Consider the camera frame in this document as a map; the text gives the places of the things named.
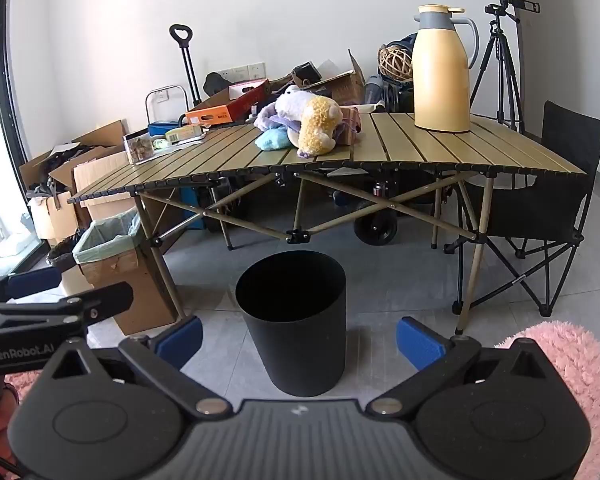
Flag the yellow green packet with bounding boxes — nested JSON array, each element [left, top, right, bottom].
[[165, 124, 203, 143]]

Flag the open brown cardboard box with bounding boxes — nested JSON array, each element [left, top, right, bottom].
[[19, 120, 131, 196]]

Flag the black folding chair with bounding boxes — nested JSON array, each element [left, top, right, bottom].
[[442, 100, 600, 318]]

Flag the grey water bottle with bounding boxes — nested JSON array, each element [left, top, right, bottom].
[[364, 74, 385, 106]]

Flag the orange and red box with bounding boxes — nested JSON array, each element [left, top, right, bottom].
[[179, 78, 271, 128]]

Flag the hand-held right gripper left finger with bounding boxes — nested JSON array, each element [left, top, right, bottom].
[[37, 315, 231, 421]]

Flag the pink purple cloth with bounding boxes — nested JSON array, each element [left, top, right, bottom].
[[332, 106, 363, 146]]

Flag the printed brown cardboard box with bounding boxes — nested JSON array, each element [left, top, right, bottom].
[[300, 49, 367, 106]]

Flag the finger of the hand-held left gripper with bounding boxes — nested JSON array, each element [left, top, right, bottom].
[[0, 266, 63, 306], [0, 281, 134, 336]]

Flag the yellow thermos jug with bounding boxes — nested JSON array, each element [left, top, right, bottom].
[[411, 4, 481, 133]]

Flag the white wall socket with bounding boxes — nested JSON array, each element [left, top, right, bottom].
[[219, 62, 267, 85]]

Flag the pale cardboard box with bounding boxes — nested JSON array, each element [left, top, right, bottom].
[[72, 152, 141, 221]]

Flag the black wagon with beige liner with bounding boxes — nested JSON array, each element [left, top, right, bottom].
[[325, 167, 461, 247]]

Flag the cardboard box with green liner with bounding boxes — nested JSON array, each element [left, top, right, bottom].
[[72, 207, 178, 336]]

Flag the white and yellow plush toy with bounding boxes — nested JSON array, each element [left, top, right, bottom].
[[272, 85, 345, 157]]

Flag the black tripod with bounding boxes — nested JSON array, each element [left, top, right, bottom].
[[467, 0, 542, 133]]

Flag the white metal trolley frame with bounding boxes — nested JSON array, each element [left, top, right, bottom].
[[142, 85, 188, 136]]

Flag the blue cloth bag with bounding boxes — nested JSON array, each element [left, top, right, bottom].
[[380, 32, 421, 111]]

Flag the clear snack jar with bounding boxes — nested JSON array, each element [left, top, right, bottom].
[[124, 131, 154, 166]]

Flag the blue flat box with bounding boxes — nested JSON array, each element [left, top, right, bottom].
[[182, 187, 216, 231]]

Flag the black window frame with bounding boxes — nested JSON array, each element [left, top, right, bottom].
[[0, 0, 36, 281]]

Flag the black pouch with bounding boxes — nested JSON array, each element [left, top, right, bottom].
[[292, 61, 323, 83]]

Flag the black cap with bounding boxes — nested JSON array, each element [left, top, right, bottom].
[[202, 72, 231, 98]]

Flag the wicker ball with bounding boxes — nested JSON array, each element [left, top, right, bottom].
[[377, 45, 415, 83]]

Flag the black plastic bag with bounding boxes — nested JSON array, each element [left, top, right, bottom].
[[47, 235, 86, 268]]

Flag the white cardboard box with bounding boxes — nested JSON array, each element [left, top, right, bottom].
[[27, 195, 81, 246]]

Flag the white plastic sheet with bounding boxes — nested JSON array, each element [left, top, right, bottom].
[[150, 132, 206, 153]]

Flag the teal fuzzy cloth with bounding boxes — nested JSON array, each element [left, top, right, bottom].
[[256, 127, 293, 151]]

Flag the tan slatted folding table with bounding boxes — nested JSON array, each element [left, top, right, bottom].
[[67, 110, 588, 336]]

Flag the black round bin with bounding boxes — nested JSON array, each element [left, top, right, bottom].
[[235, 250, 348, 397]]

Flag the purple fuzzy sock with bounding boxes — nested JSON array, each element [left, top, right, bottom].
[[252, 102, 301, 133]]

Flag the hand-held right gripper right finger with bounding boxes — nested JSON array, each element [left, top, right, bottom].
[[365, 316, 561, 418]]

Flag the black trolley handle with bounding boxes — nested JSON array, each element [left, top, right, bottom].
[[169, 24, 203, 111]]

